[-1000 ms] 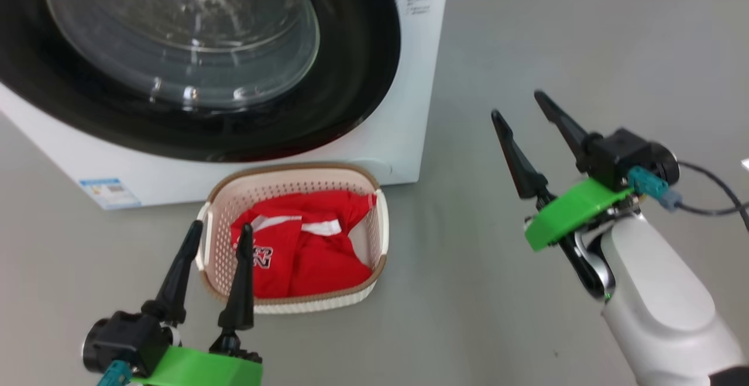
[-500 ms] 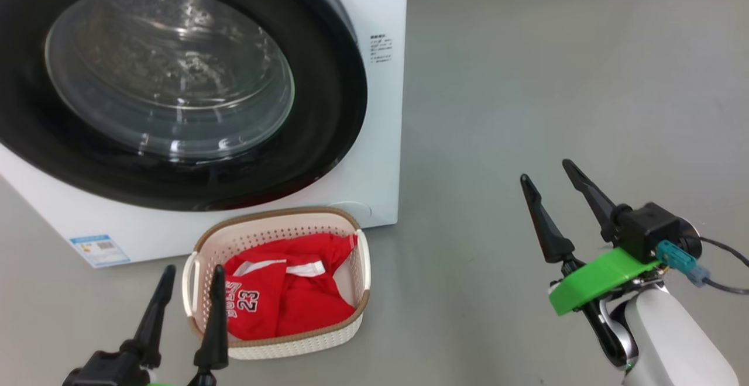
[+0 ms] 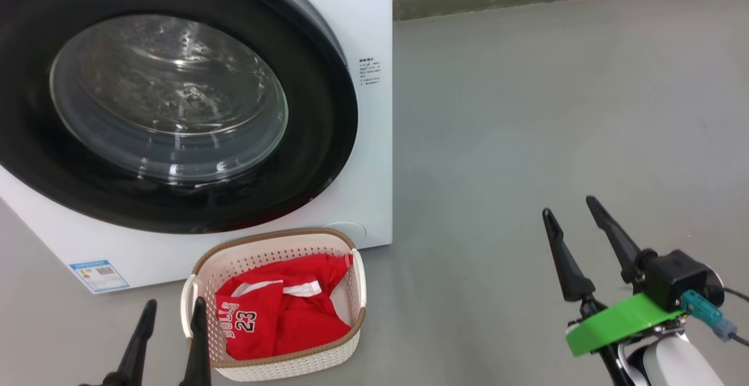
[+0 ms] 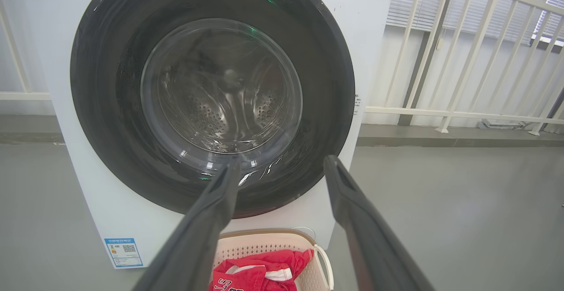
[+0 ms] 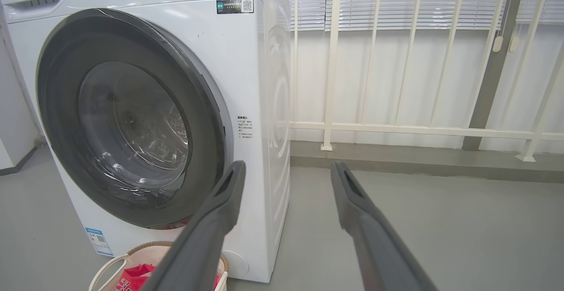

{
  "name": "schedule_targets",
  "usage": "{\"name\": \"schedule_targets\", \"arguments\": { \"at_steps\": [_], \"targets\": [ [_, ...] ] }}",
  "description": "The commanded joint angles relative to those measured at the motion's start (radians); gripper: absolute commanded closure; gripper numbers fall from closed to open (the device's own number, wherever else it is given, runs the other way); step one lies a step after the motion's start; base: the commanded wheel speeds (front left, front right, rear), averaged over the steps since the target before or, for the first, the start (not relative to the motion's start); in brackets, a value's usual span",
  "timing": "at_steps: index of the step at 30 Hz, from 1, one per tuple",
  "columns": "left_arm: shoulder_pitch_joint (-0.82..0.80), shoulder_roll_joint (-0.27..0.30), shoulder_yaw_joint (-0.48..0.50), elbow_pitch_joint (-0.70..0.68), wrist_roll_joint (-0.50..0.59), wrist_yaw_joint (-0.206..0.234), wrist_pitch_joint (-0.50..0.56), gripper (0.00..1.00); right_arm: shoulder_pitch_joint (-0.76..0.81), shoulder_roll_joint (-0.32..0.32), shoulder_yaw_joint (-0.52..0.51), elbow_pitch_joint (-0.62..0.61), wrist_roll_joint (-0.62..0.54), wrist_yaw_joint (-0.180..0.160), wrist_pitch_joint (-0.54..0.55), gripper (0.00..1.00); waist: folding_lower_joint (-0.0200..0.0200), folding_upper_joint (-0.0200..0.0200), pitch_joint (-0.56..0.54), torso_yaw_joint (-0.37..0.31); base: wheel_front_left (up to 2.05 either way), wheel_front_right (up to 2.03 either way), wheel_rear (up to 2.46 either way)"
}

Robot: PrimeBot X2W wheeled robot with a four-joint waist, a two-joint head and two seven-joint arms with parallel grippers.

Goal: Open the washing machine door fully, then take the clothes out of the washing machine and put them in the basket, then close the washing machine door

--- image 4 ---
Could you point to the grey floor bracket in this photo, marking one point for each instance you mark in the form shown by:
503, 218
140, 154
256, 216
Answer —
502, 124

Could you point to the white front-load washing machine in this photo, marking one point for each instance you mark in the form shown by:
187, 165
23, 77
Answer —
57, 106

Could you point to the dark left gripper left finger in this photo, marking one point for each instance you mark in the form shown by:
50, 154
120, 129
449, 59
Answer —
198, 247

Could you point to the red Bulls 23 jersey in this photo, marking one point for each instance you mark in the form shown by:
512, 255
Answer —
238, 277

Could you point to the white metal railing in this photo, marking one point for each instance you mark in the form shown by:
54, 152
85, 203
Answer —
467, 53
17, 95

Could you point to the red shorts with white stripe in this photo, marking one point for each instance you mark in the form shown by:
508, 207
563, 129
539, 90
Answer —
291, 260

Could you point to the blue energy label sticker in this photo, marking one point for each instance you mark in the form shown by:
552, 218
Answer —
124, 252

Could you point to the white window blinds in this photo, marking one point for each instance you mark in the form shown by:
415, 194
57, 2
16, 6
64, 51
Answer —
410, 4

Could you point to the black round glass washer door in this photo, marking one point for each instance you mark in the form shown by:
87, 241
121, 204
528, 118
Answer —
105, 106

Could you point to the perforated steel washer drum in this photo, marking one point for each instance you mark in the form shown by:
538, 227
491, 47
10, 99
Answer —
220, 101

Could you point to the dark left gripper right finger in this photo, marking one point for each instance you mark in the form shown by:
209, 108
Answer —
374, 247

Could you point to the printed text washer label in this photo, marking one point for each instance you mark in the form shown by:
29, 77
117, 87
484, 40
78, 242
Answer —
357, 105

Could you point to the cream perforated laundry basket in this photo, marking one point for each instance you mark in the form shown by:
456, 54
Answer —
264, 242

